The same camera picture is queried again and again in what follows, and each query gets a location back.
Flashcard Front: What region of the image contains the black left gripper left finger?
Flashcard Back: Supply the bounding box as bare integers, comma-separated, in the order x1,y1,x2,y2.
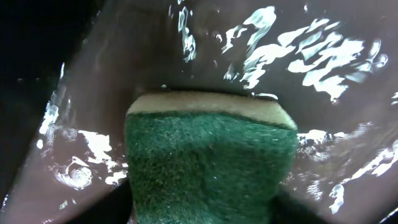
67,180,133,224

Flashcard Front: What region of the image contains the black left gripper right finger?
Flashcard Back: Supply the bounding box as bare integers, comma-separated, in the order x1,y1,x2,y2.
273,191,328,224

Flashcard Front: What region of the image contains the green and yellow sponge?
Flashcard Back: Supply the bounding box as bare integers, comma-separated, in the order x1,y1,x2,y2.
124,91,297,223

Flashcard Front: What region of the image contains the black water tray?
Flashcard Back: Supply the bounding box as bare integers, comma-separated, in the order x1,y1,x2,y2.
1,1,397,223

